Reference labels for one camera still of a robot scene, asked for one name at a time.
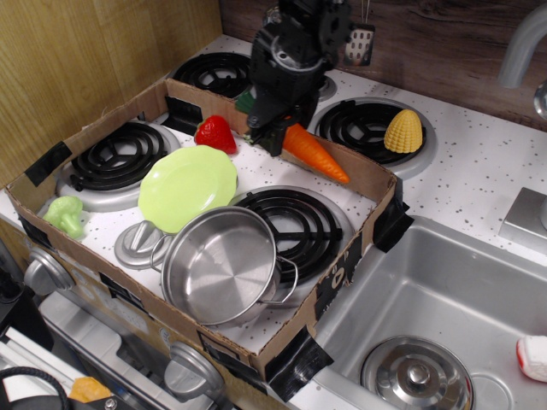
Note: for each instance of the stainless steel pot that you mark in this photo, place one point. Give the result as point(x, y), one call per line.
point(223, 268)

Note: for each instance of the silver slotted spatula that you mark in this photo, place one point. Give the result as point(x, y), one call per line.
point(359, 48)

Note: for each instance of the back silver stove knob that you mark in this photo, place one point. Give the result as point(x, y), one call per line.
point(327, 89)

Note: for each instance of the orange toy carrot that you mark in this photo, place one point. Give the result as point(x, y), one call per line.
point(303, 146)

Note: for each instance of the silver stove knob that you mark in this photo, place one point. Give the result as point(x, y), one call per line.
point(327, 89)
point(142, 246)

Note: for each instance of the red toy strawberry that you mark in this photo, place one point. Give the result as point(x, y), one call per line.
point(216, 133)

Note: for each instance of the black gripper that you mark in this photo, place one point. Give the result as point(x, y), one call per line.
point(287, 63)

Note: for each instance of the silver pot lid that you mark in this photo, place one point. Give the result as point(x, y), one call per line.
point(416, 373)

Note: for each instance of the light green plastic plate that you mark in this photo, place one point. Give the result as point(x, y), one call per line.
point(184, 184)

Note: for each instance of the back right black burner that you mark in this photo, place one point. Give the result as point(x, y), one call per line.
point(360, 124)

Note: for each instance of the yellow toy corn cob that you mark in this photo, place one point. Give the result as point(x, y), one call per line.
point(404, 134)

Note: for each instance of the front left silver knob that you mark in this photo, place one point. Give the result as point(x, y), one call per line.
point(45, 274)

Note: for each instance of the brown cardboard fence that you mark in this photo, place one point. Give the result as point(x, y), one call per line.
point(252, 355)

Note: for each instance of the inner silver stove knob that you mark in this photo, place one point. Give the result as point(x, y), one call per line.
point(142, 246)

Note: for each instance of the orange yellow toy piece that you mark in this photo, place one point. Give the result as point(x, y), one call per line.
point(88, 389)

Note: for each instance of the grey toy sink basin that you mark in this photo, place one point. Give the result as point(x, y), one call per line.
point(435, 283)

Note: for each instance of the grey toy faucet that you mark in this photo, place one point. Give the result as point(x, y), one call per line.
point(523, 69)

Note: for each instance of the front right silver knob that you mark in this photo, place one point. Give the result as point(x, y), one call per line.
point(189, 374)

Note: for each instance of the white and red toy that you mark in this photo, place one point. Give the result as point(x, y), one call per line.
point(531, 356)

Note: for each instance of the front right black burner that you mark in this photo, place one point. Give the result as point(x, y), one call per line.
point(308, 228)

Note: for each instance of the green toy broccoli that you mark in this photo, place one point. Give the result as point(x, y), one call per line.
point(64, 214)

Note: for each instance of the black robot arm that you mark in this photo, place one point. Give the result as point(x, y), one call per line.
point(334, 18)

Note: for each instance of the back left black burner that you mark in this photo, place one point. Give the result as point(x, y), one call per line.
point(223, 73)

